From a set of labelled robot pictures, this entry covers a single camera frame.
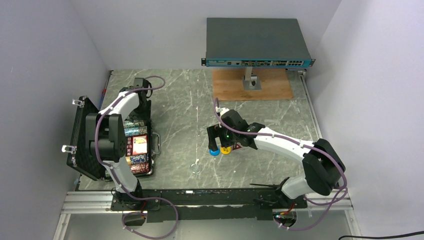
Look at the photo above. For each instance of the black aluminium poker case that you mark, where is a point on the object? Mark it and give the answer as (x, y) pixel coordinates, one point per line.
(81, 151)

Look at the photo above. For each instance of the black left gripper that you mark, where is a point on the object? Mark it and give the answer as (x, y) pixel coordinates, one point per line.
(145, 116)

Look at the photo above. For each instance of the yellow big blind button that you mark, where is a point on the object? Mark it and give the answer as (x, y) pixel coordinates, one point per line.
(225, 150)

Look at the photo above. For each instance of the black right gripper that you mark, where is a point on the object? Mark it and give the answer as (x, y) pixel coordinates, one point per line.
(213, 132)

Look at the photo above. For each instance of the grey metal stand bracket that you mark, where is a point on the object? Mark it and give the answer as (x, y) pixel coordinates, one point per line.
(251, 82)

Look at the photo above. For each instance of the red chip row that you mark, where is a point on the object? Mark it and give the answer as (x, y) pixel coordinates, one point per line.
(140, 168)

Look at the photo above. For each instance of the clear dealer button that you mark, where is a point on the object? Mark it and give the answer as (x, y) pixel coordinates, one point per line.
(195, 168)

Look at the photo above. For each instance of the blue grey chip row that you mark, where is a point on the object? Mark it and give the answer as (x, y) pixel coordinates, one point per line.
(135, 131)

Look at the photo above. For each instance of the green purple chip row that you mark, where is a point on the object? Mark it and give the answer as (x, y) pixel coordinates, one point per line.
(133, 124)

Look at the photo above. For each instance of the teal network switch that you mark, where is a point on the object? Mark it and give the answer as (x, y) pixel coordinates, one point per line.
(255, 42)

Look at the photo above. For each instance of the wooden board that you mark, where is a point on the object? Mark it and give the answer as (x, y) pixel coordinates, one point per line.
(228, 85)

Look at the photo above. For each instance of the red triangular all-in marker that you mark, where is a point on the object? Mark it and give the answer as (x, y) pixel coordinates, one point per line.
(236, 147)

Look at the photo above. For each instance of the blue small blind button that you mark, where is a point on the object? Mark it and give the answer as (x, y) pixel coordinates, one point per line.
(214, 152)

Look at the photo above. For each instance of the aluminium frame extrusion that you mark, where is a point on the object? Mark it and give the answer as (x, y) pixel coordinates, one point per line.
(81, 202)

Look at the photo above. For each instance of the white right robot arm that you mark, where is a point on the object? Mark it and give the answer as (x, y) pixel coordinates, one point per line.
(323, 170)

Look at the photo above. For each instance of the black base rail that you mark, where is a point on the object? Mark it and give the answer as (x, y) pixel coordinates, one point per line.
(259, 201)

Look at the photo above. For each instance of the yellow blue chip row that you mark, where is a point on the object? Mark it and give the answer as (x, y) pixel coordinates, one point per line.
(137, 159)

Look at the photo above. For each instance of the red playing card deck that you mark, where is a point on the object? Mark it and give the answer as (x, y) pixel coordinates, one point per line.
(139, 145)

